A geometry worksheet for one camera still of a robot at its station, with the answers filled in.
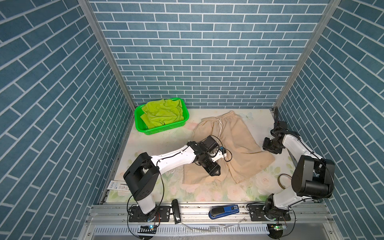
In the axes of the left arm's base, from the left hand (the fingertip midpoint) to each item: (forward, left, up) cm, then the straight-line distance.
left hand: (217, 171), depth 80 cm
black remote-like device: (-17, +21, -6) cm, 28 cm away
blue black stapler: (-19, 0, -3) cm, 19 cm away
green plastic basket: (+37, +51, -8) cm, 64 cm away
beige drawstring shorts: (+13, -20, -8) cm, 25 cm away
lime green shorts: (+46, +35, -1) cm, 58 cm away
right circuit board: (-26, -27, -11) cm, 39 cm away
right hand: (+15, -32, 0) cm, 36 cm away
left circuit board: (-24, +35, -12) cm, 44 cm away
